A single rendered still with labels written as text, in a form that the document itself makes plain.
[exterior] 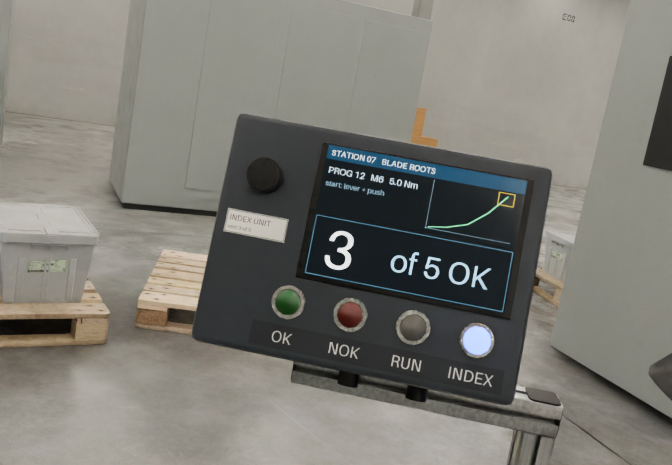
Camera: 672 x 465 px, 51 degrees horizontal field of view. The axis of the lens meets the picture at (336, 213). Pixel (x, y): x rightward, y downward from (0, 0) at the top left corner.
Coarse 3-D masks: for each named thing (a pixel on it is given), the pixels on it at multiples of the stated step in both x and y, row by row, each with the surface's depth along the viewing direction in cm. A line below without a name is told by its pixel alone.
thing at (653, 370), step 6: (660, 360) 106; (666, 360) 106; (654, 366) 106; (660, 366) 106; (666, 366) 105; (654, 372) 106; (660, 372) 105; (666, 372) 104; (654, 378) 105; (660, 378) 104; (666, 378) 104; (660, 384) 104; (666, 384) 103; (666, 390) 102
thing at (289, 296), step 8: (280, 288) 56; (288, 288) 56; (296, 288) 56; (280, 296) 56; (288, 296) 56; (296, 296) 56; (272, 304) 56; (280, 304) 56; (288, 304) 56; (296, 304) 56; (304, 304) 56; (280, 312) 56; (288, 312) 56; (296, 312) 56
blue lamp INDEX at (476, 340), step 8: (464, 328) 55; (472, 328) 55; (480, 328) 55; (488, 328) 55; (464, 336) 55; (472, 336) 54; (480, 336) 54; (488, 336) 55; (464, 344) 55; (472, 344) 54; (480, 344) 54; (488, 344) 55; (464, 352) 55; (472, 352) 55; (480, 352) 55; (488, 352) 55
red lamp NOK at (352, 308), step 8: (336, 304) 56; (344, 304) 56; (352, 304) 55; (360, 304) 56; (336, 312) 56; (344, 312) 55; (352, 312) 55; (360, 312) 55; (336, 320) 56; (344, 320) 55; (352, 320) 55; (360, 320) 55; (344, 328) 56; (352, 328) 56; (360, 328) 56
